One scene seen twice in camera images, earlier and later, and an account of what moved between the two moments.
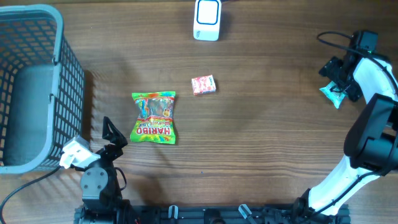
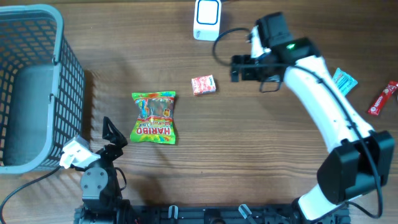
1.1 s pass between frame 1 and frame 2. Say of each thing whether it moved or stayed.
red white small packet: stayed
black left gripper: stayed
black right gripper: moved
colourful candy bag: stayed
